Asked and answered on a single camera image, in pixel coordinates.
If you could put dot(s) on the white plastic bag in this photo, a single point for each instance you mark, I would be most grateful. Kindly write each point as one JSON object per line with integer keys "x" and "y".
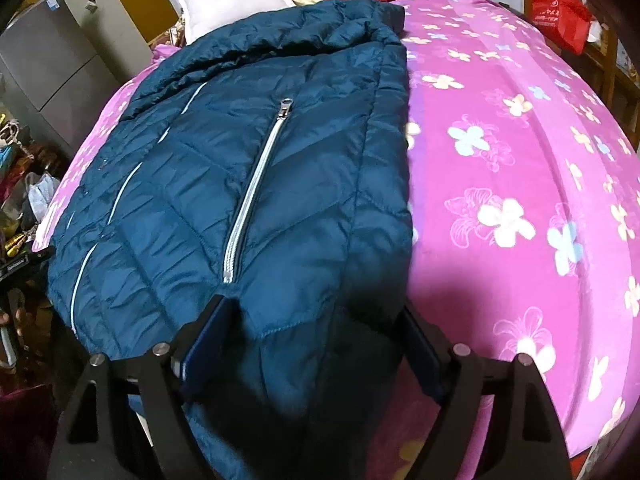
{"x": 45, "y": 195}

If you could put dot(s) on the person's left hand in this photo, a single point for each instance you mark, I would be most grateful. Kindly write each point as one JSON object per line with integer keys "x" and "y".
{"x": 22, "y": 322}

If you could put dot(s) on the white pillow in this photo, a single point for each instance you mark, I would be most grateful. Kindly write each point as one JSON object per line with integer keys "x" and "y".
{"x": 225, "y": 5}

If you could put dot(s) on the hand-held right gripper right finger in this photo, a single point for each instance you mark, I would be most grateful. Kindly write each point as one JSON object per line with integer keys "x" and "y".
{"x": 425, "y": 355}

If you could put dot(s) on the red shopping bag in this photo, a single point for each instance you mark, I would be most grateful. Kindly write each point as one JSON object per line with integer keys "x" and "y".
{"x": 560, "y": 15}

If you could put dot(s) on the wooden shelf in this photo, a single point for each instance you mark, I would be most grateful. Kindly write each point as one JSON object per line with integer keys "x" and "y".
{"x": 612, "y": 50}

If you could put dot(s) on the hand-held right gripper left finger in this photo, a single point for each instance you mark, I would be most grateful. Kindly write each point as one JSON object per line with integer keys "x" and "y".
{"x": 207, "y": 345}

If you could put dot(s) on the pink floral bedsheet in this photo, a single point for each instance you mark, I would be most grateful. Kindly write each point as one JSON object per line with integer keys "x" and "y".
{"x": 500, "y": 160}

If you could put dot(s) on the teal quilted down jacket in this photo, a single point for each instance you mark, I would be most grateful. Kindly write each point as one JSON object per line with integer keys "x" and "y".
{"x": 240, "y": 170}

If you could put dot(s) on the grey refrigerator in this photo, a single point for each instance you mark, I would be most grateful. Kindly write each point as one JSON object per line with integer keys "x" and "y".
{"x": 60, "y": 65}

